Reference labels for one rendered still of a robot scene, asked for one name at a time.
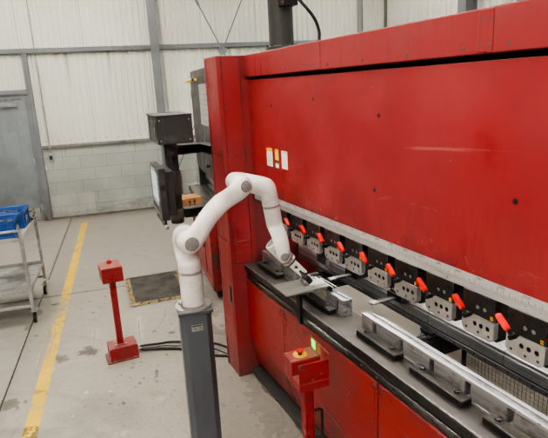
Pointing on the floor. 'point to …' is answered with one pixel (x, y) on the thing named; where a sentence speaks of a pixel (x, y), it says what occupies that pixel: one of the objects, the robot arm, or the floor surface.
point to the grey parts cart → (13, 272)
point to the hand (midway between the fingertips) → (307, 278)
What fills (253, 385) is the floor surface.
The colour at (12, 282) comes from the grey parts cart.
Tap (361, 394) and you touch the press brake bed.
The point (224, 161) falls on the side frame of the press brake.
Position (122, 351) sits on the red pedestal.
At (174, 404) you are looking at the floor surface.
